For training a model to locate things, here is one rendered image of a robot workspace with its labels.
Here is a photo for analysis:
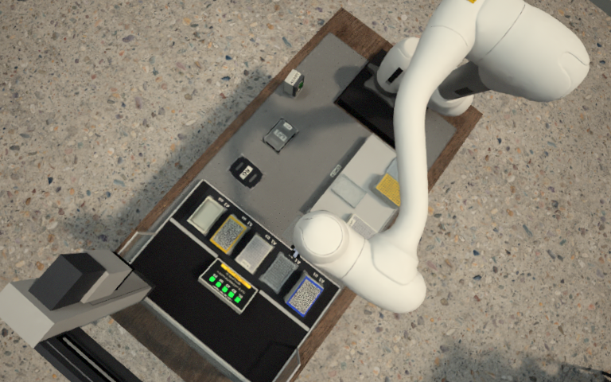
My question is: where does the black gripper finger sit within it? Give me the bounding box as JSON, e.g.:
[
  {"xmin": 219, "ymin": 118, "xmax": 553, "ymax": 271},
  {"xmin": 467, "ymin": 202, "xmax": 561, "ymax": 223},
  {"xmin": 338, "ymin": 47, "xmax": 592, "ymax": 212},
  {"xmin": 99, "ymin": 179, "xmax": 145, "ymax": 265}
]
[{"xmin": 289, "ymin": 245, "xmax": 300, "ymax": 259}]

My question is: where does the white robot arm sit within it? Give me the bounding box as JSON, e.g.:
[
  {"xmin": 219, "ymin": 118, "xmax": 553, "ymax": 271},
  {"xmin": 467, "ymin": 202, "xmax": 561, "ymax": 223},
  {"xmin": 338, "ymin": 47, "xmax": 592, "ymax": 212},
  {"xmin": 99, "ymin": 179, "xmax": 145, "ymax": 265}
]
[{"xmin": 293, "ymin": 0, "xmax": 590, "ymax": 314}]

